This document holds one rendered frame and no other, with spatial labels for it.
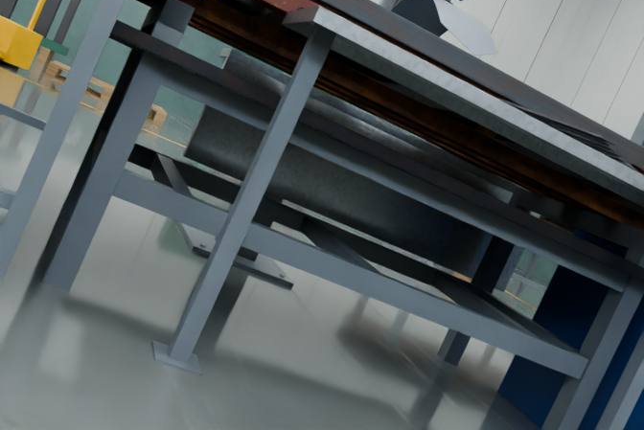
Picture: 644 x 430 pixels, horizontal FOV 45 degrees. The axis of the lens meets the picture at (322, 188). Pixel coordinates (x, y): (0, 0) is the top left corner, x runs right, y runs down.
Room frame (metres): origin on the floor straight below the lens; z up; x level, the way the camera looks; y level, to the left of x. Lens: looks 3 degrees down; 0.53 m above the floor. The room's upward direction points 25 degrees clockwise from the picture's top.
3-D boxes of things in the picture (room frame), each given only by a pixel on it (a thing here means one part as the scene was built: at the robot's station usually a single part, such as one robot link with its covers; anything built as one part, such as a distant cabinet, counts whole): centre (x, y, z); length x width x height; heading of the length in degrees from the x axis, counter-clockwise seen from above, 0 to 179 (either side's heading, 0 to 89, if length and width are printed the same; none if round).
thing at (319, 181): (2.70, -0.16, 0.47); 1.30 x 0.04 x 0.35; 109
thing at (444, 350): (2.76, -0.67, 0.34); 0.06 x 0.06 x 0.68; 19
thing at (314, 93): (2.77, -0.14, 0.66); 1.30 x 0.20 x 0.03; 109
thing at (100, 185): (1.68, 0.45, 0.34); 0.06 x 0.06 x 0.68; 19
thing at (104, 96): (7.89, 2.41, 0.07); 1.20 x 0.80 x 0.14; 108
